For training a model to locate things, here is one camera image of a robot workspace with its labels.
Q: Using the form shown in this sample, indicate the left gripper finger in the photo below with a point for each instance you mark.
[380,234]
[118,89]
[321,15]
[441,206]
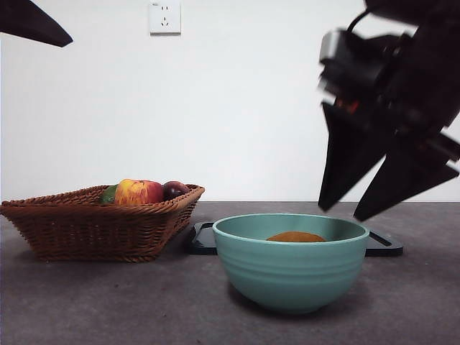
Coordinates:
[25,21]

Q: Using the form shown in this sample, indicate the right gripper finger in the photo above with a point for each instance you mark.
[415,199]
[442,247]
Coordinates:
[345,151]
[402,179]

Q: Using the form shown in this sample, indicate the brown kiwi fruit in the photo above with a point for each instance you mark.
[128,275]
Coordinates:
[296,237]

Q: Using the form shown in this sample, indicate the teal ribbed bowl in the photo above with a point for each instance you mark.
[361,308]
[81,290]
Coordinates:
[291,276]

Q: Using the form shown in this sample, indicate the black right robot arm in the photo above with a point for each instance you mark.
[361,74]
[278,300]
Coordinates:
[431,43]

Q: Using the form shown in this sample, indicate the black rectangular tray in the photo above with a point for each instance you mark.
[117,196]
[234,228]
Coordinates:
[201,242]

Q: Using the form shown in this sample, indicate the dark red plum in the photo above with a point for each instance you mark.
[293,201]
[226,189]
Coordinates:
[174,190]

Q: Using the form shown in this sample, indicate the green avocado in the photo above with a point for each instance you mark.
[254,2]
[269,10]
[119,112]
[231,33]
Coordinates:
[109,196]

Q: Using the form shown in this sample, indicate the red yellow apple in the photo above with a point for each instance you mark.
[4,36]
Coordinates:
[140,192]

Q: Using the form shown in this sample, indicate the brown wicker basket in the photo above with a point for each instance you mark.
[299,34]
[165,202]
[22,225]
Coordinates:
[93,233]

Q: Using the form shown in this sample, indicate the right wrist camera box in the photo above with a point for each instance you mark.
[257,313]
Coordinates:
[327,48]

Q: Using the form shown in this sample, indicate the white wall socket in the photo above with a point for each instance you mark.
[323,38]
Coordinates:
[165,18]

